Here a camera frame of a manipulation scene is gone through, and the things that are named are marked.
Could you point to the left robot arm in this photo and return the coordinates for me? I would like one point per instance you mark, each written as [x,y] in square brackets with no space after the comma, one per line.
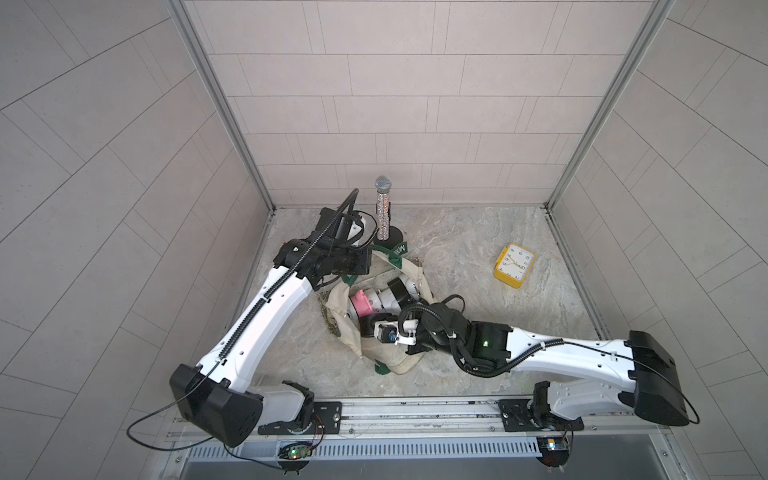
[217,395]

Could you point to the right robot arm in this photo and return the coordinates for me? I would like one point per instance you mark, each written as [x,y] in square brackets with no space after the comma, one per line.
[636,375]

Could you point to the black and white alarm clock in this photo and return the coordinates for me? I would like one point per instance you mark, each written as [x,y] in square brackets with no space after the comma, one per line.
[399,293]

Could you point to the canvas bag with green handles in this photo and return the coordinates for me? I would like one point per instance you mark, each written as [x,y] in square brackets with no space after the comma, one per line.
[358,334]

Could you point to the rhinestone stand with black base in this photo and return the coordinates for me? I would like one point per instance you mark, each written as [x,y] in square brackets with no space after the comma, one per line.
[387,235]

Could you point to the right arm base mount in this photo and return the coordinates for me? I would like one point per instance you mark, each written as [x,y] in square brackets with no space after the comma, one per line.
[534,414]

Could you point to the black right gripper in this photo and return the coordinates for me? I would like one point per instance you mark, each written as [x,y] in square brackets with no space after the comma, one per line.
[424,312]

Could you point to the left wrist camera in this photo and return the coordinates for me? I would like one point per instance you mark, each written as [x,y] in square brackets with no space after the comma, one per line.
[355,229]

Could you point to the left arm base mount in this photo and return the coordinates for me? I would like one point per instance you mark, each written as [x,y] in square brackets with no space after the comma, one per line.
[319,417]

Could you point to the aluminium rail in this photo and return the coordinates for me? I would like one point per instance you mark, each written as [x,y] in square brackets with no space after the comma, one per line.
[442,417]

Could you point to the yellow square alarm clock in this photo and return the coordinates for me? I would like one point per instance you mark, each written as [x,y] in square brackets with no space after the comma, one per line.
[513,265]

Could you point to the pink twin-bell alarm clock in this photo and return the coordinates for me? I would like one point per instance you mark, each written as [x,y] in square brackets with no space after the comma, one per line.
[360,305]

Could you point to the right circuit board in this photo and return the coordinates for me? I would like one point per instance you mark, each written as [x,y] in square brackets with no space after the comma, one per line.
[554,451]

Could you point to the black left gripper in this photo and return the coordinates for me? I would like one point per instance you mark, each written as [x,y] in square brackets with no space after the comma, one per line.
[363,258]

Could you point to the left green circuit board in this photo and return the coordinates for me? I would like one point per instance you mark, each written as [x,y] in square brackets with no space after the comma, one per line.
[298,451]

